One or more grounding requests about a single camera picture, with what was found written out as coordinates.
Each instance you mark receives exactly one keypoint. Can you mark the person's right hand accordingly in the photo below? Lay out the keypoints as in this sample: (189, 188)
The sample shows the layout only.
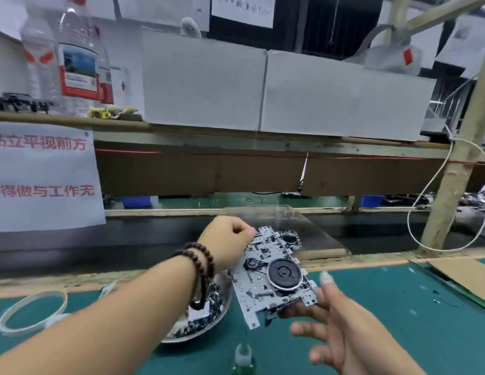
(360, 332)

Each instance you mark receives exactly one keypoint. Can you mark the person's left hand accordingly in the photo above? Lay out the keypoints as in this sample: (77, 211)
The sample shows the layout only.
(227, 239)

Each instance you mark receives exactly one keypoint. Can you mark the metal deck chassis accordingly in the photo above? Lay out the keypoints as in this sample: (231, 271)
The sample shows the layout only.
(289, 238)
(254, 297)

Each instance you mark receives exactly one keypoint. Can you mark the round metal bowl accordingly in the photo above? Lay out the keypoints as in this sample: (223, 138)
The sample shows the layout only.
(219, 308)

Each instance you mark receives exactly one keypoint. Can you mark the pile of small metal parts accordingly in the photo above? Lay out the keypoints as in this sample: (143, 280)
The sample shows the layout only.
(203, 312)

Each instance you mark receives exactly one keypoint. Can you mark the finished mechanisms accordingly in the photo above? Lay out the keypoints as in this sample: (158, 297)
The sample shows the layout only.
(296, 193)

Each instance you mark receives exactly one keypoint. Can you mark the green glue squeeze bottle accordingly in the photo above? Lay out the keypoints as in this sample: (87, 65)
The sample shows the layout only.
(242, 359)

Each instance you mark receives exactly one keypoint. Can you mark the white green-stained cloth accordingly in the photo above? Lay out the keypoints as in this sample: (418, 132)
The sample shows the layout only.
(108, 289)

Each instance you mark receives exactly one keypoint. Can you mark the black conveyor belt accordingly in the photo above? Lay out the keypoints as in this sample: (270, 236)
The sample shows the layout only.
(86, 242)

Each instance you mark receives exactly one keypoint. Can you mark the person's left forearm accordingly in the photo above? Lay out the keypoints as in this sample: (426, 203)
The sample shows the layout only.
(86, 328)

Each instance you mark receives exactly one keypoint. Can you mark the brown cardboard panel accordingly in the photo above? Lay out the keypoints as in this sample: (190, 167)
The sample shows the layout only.
(188, 175)

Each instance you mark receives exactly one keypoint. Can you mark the clear plastic sheet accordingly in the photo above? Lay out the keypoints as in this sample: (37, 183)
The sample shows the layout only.
(313, 226)

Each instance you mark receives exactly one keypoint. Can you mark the blue plastic bin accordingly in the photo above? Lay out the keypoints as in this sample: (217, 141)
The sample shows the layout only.
(373, 201)
(139, 202)

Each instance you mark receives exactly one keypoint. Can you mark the wooden shelf beam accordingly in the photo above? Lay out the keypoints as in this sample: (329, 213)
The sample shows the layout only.
(266, 140)

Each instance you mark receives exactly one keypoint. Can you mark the flat cardboard piece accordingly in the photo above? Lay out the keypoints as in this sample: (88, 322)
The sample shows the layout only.
(465, 275)

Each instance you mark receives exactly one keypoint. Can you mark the yellow plastic object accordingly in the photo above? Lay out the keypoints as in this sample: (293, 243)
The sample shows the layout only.
(111, 112)

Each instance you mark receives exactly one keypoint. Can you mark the white paper sign red text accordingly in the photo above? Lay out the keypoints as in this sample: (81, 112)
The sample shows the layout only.
(43, 175)

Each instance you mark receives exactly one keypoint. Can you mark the white rounded object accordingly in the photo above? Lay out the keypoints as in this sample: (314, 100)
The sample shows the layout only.
(190, 27)

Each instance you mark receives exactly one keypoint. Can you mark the bottle with orange label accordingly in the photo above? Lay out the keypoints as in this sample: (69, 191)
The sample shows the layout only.
(78, 62)

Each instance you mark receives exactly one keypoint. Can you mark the dark metal device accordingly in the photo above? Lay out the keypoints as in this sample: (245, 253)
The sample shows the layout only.
(20, 104)

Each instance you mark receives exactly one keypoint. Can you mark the white bag red label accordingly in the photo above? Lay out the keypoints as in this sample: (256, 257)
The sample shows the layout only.
(391, 50)

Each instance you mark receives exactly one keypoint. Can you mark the clear plastic bottle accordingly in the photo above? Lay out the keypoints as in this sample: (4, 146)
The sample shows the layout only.
(39, 70)

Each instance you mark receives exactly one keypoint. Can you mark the slanted wooden brace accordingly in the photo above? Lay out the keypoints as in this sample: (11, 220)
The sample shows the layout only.
(438, 13)

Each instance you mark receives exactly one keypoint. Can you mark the wooden post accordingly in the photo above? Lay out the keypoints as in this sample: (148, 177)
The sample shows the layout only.
(461, 164)

